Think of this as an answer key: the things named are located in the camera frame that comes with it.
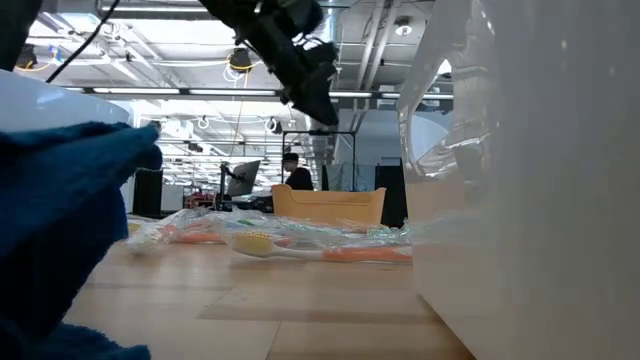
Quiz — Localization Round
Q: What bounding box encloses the blue folded cloth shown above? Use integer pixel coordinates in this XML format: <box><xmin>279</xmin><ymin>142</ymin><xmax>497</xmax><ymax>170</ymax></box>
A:
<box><xmin>0</xmin><ymin>121</ymin><xmax>165</xmax><ymax>360</ymax></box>

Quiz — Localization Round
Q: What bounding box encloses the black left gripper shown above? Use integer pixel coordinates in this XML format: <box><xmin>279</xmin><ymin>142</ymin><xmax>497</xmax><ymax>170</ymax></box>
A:
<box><xmin>234</xmin><ymin>22</ymin><xmax>342</xmax><ymax>128</ymax></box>

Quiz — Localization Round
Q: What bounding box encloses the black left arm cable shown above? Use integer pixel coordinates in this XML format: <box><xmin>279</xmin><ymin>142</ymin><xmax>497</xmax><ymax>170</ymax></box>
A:
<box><xmin>45</xmin><ymin>0</ymin><xmax>121</xmax><ymax>85</ymax></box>

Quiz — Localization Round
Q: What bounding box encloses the round ceiling sensor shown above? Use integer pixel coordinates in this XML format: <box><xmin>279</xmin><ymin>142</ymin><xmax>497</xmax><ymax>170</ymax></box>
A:
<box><xmin>393</xmin><ymin>15</ymin><xmax>414</xmax><ymax>37</ymax></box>

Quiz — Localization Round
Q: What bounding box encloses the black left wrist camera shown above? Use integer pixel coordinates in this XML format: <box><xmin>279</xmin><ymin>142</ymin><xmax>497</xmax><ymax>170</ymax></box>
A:
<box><xmin>299</xmin><ymin>42</ymin><xmax>339</xmax><ymax>77</ymax></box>

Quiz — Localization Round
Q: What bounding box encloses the grey monitor on arm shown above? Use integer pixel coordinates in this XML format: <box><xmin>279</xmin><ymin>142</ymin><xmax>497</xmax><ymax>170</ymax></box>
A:
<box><xmin>225</xmin><ymin>158</ymin><xmax>263</xmax><ymax>199</ymax></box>

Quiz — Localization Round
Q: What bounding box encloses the orange plastic bin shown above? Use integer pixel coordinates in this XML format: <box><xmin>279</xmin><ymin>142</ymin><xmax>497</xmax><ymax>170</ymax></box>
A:
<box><xmin>271</xmin><ymin>183</ymin><xmax>388</xmax><ymax>226</ymax></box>

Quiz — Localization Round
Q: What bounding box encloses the black cabinet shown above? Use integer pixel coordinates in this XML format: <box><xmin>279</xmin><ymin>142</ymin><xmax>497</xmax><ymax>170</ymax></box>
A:
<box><xmin>374</xmin><ymin>163</ymin><xmax>407</xmax><ymax>229</ymax></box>
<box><xmin>132</xmin><ymin>168</ymin><xmax>164</xmax><ymax>217</ymax></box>

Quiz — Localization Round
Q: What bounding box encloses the black ceiling device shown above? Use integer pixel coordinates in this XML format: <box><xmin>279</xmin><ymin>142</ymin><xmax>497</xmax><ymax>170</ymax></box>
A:
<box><xmin>227</xmin><ymin>47</ymin><xmax>254</xmax><ymax>74</ymax></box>
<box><xmin>14</xmin><ymin>43</ymin><xmax>39</xmax><ymax>70</ymax></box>

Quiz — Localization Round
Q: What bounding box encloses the person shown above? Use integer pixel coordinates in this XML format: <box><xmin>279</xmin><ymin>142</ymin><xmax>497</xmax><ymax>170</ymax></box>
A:
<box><xmin>280</xmin><ymin>152</ymin><xmax>315</xmax><ymax>192</ymax></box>

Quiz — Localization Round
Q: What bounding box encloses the white plastic bin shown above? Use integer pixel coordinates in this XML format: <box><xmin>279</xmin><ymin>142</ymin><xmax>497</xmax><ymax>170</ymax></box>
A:
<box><xmin>0</xmin><ymin>68</ymin><xmax>137</xmax><ymax>215</ymax></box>
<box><xmin>397</xmin><ymin>0</ymin><xmax>640</xmax><ymax>360</ymax></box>

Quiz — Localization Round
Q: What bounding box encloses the black ceiling light rail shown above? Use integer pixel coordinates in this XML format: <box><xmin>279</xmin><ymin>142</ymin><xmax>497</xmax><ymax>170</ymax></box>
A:
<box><xmin>59</xmin><ymin>85</ymin><xmax>401</xmax><ymax>101</ymax></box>

